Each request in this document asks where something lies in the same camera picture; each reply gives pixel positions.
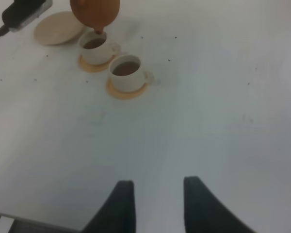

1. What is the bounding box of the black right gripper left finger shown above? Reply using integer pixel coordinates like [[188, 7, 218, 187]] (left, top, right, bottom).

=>
[[83, 181, 136, 233]]

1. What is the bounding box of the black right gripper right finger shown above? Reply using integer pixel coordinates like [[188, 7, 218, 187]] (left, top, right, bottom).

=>
[[183, 177, 253, 233]]

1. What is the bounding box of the brown clay teapot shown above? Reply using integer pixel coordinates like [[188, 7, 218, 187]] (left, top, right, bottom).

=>
[[70, 0, 120, 34]]

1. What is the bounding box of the orange coaster near teapot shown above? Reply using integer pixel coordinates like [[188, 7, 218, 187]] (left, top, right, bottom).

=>
[[78, 55, 116, 73]]

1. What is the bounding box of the white teacup near teapot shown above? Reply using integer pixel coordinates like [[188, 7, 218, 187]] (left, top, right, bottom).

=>
[[78, 31, 121, 65]]

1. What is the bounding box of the cream teapot saucer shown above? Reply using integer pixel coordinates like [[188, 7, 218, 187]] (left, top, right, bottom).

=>
[[33, 11, 85, 46]]

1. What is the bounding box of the orange coaster far right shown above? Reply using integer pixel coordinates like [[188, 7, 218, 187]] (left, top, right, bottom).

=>
[[106, 78, 148, 100]]

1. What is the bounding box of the white teacup far right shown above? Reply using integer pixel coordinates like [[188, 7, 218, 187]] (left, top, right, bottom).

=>
[[108, 54, 157, 93]]

